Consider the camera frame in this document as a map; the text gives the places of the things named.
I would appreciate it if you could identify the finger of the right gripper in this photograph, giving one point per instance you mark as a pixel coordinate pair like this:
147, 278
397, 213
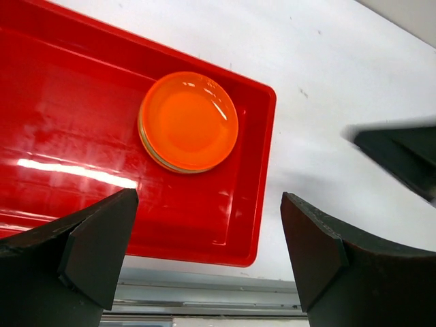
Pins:
407, 153

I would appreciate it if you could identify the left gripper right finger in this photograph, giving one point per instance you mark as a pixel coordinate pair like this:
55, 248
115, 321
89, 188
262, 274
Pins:
348, 277

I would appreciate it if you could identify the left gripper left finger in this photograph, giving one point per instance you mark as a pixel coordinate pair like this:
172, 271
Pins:
64, 273

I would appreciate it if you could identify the orange plate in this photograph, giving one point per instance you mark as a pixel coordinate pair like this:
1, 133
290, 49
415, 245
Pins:
190, 120

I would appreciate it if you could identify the red plastic bin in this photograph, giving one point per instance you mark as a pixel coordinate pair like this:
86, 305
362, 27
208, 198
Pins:
71, 89

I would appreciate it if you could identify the aluminium rail frame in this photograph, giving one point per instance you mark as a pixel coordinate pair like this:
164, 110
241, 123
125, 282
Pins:
146, 297

